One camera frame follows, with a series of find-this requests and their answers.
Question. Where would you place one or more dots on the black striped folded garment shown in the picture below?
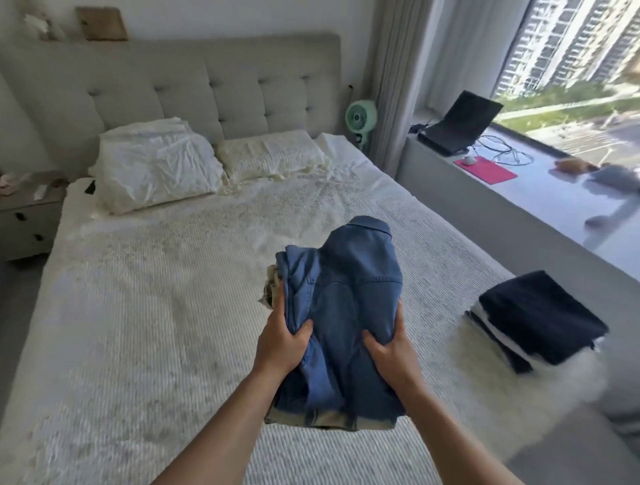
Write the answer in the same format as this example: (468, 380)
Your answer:
(497, 342)

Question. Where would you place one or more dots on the grey curtain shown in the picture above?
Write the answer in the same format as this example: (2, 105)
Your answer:
(400, 80)

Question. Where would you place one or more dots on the person's right thumb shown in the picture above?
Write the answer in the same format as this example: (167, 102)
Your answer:
(372, 344)

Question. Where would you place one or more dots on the grey tufted headboard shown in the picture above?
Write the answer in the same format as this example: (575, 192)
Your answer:
(190, 95)

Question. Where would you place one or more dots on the black laptop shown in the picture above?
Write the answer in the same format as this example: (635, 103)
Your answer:
(457, 125)

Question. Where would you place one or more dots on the person's right forearm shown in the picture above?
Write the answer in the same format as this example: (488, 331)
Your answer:
(457, 439)

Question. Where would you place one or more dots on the white folded garment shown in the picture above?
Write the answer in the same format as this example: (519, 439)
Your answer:
(500, 330)

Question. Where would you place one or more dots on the green desk fan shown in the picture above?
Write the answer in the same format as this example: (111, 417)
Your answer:
(361, 120)

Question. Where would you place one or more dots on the navy folded garment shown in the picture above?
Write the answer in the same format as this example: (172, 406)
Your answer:
(542, 317)

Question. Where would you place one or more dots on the white bed cover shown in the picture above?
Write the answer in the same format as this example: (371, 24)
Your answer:
(225, 300)

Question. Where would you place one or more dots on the person's left thumb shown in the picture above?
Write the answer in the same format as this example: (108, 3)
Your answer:
(303, 332)

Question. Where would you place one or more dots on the person's right hand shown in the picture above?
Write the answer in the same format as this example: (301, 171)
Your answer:
(395, 352)

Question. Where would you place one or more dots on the person's left hand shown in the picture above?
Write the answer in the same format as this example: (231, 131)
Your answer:
(280, 344)

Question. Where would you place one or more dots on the brown plush toy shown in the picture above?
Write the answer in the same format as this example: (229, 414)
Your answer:
(575, 165)

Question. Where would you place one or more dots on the grey bedside table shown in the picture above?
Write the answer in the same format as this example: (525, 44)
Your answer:
(30, 215)

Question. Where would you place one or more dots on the brown wooden board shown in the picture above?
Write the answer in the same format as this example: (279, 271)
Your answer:
(102, 23)

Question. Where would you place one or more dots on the white computer mouse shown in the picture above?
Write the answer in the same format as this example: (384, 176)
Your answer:
(470, 160)

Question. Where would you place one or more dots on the blue denim shirt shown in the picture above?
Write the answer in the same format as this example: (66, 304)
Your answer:
(340, 320)

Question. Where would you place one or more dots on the white fluffy rug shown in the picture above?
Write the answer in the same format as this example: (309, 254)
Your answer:
(525, 379)

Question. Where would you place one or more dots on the large white pillow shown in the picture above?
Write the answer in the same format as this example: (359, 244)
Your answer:
(155, 162)

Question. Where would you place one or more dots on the cream flat pillow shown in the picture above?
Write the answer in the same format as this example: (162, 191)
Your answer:
(272, 155)

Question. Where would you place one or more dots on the person's left forearm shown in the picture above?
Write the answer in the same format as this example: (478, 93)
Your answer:
(220, 429)

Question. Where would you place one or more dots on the pink mouse pad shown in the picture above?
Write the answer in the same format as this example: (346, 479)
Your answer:
(485, 169)

